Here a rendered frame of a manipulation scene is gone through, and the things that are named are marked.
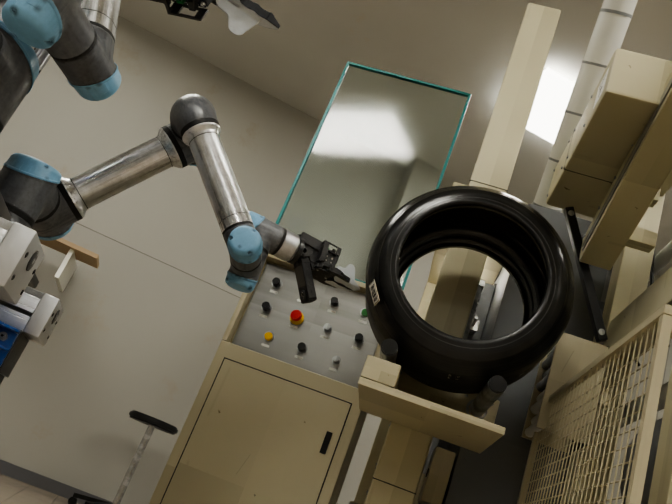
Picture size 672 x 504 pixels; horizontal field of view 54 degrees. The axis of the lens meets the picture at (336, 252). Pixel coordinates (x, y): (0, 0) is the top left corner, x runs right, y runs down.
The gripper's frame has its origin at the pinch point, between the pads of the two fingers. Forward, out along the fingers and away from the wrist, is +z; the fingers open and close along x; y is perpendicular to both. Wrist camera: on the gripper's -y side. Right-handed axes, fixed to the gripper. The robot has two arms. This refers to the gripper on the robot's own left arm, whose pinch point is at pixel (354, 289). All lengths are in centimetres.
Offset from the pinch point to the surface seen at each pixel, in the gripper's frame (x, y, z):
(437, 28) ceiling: 147, 278, 80
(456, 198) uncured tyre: -16.3, 31.2, 14.2
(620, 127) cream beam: -48, 55, 38
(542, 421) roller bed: -8, -13, 65
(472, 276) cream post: 10, 29, 45
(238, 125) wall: 341, 260, 19
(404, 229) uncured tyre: -9.1, 18.6, 4.9
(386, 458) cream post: 21, -33, 36
